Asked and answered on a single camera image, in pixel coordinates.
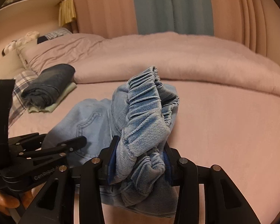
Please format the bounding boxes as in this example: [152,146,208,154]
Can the light blue denim pants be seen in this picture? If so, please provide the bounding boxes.
[42,67,180,217]

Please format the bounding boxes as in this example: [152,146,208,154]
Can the person left hand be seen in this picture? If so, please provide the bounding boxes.
[0,184,44,215]

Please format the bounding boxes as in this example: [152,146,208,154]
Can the dark folded jeans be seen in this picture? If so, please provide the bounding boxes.
[21,64,75,109]

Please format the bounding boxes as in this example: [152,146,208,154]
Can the pale green folded cloth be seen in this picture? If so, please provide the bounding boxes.
[27,83,77,113]

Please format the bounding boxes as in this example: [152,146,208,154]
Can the pink bed sheet mattress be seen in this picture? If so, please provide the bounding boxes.
[8,80,280,224]

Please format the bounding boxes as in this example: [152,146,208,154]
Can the pink pillow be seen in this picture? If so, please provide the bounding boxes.
[17,33,105,74]

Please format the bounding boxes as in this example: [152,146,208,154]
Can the plush toy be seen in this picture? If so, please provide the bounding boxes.
[2,31,40,56]

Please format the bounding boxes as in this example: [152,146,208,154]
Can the small plaid pillow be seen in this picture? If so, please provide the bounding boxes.
[37,28,72,44]

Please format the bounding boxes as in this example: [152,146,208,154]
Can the pink curtain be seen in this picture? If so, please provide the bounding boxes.
[74,0,267,55]

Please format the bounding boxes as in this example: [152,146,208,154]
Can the pink duvet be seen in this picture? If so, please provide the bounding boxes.
[72,32,280,96]

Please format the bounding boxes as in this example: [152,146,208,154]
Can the teal curtain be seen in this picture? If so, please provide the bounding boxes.
[134,0,214,36]

